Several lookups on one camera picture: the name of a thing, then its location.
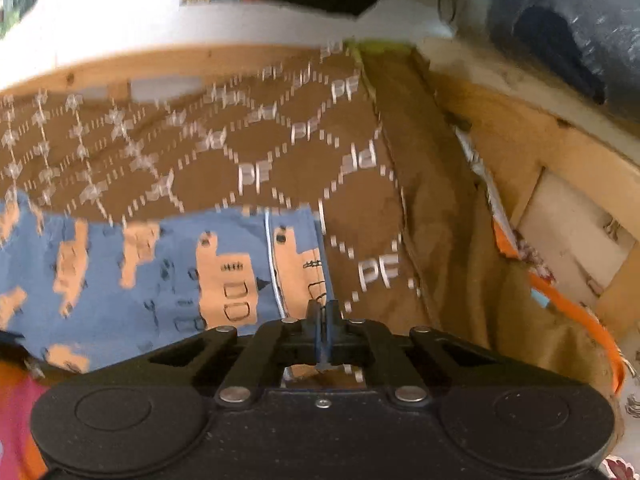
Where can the olive green cloth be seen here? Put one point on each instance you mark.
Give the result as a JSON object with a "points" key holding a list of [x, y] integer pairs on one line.
{"points": [[377, 46]]}

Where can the dark blue cloth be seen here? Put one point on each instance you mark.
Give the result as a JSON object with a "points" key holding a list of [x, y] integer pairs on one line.
{"points": [[565, 15]]}

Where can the blue pants with orange print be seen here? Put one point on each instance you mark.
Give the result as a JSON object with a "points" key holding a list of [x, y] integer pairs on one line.
{"points": [[115, 280]]}

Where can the wooden bed frame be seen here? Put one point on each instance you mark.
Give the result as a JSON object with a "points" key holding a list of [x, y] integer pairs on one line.
{"points": [[500, 125]]}

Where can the white board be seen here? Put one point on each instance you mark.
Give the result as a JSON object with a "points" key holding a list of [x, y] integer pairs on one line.
{"points": [[570, 230]]}

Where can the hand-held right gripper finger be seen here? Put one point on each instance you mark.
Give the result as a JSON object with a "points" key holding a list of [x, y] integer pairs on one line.
{"points": [[328, 335], [318, 335]]}

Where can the brown patterned blanket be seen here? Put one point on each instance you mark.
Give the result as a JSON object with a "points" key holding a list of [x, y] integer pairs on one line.
{"points": [[300, 170]]}

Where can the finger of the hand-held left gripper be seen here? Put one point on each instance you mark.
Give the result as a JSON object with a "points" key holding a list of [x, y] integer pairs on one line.
{"points": [[10, 339]]}

